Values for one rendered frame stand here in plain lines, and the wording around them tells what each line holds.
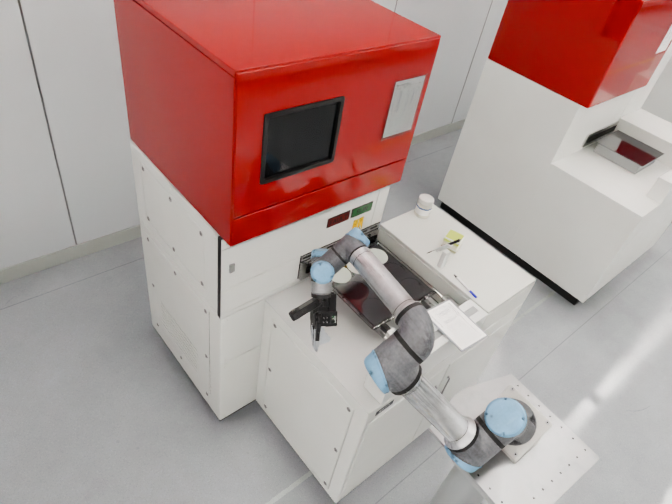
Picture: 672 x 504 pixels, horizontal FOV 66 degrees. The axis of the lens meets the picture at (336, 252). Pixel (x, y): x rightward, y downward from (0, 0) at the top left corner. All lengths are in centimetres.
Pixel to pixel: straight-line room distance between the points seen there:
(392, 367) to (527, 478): 68
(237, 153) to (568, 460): 148
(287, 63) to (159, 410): 187
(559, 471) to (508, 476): 19
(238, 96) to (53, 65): 163
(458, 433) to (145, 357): 182
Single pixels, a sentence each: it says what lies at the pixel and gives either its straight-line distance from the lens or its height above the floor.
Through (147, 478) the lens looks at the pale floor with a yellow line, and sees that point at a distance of 264.
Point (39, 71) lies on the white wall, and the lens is 293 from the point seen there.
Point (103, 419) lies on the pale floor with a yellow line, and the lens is 281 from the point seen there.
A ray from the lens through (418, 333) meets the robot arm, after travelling 146.
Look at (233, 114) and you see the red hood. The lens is 145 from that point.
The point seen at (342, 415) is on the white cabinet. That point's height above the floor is 67.
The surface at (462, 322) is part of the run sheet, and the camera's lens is 202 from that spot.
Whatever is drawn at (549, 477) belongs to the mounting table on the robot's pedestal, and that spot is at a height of 82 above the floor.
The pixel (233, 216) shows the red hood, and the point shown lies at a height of 135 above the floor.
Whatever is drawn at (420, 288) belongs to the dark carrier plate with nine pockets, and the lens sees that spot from 219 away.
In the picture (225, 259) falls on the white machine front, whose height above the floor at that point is 113.
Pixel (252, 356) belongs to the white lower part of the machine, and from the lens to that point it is 237.
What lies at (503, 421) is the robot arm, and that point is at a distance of 171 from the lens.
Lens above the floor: 238
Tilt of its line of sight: 41 degrees down
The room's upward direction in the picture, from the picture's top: 12 degrees clockwise
